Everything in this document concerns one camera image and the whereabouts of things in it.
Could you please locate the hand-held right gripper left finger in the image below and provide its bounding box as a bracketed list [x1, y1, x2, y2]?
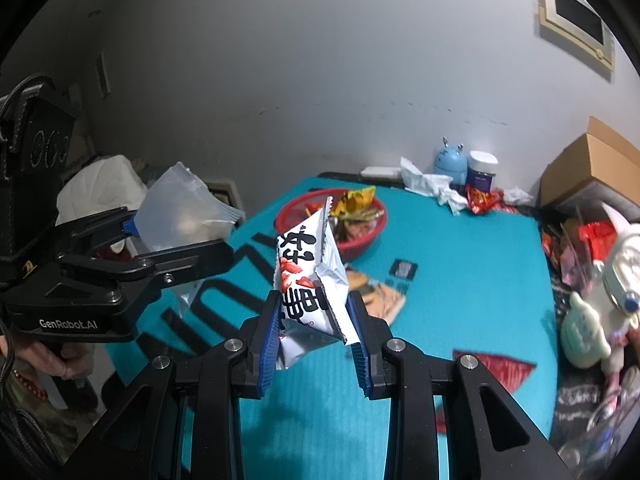
[75, 290, 283, 480]

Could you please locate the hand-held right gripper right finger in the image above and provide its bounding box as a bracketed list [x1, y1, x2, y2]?
[346, 290, 576, 480]

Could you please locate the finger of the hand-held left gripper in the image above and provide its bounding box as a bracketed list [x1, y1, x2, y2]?
[91, 238, 235, 292]
[54, 206, 139, 262]

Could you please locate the translucent zip bag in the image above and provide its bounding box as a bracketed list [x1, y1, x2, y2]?
[134, 161, 247, 307]

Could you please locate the white snack packet red print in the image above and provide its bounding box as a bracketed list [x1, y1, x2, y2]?
[272, 196, 349, 371]

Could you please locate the red plastic basket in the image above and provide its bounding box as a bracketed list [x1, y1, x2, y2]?
[275, 188, 389, 261]

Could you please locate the yellow snack packet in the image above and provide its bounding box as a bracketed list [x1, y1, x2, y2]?
[329, 186, 377, 219]

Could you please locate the person's left forearm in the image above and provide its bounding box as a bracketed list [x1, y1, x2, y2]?
[0, 374, 83, 480]

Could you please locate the person's left hand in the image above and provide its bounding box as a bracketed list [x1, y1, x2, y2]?
[0, 337, 97, 385]

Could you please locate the white plastic bag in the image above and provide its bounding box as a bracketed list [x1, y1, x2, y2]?
[56, 155, 149, 226]

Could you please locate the orange brown snack packet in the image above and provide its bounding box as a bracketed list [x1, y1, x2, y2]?
[345, 265, 407, 325]

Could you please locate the teal mat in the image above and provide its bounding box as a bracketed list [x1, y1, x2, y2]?
[102, 175, 558, 467]

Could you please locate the dark brown snack packet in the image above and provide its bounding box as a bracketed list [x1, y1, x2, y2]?
[334, 212, 380, 247]

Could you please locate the dark red snack packet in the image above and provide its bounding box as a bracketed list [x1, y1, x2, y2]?
[435, 351, 537, 433]

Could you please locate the crumpled white tissue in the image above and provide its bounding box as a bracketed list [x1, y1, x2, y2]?
[436, 185, 471, 217]

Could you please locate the white flat box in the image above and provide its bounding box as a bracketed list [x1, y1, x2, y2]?
[360, 165, 401, 180]

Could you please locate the red foil wrapper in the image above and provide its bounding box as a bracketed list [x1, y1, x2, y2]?
[466, 185, 506, 216]

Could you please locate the blue antlered toy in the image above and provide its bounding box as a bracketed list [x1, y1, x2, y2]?
[432, 136, 468, 179]

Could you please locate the black white patterned cloth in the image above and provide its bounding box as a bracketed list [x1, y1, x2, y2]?
[550, 280, 640, 461]

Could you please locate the white jar dark label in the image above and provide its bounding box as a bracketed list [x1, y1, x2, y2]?
[466, 151, 499, 192]

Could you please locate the small crumpled white paper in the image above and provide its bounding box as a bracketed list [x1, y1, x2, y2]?
[501, 187, 535, 207]

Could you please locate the cream plush toy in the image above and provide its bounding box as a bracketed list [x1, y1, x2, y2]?
[560, 291, 626, 371]

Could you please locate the red plastic packet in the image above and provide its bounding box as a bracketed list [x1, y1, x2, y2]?
[577, 221, 616, 257]

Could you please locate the white kettle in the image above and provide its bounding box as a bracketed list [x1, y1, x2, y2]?
[595, 202, 640, 332]

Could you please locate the cardboard box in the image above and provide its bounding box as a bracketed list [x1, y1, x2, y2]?
[537, 116, 640, 211]

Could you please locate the red bead bracelet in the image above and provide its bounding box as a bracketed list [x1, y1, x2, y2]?
[12, 369, 49, 402]

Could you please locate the black cable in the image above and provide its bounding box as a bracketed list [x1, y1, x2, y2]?
[0, 320, 46, 480]

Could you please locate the wooden picture frame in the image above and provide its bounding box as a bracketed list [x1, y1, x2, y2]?
[536, 0, 616, 71]

